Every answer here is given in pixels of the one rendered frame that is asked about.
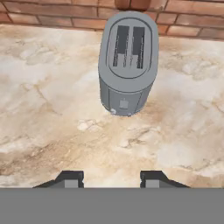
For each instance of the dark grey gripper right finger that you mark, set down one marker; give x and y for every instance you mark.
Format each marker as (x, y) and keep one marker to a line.
(153, 179)

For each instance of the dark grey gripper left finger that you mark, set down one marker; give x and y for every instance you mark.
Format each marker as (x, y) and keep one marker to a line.
(70, 179)

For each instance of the grey two-slot toaster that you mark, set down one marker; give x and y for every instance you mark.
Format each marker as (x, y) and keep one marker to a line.
(127, 67)

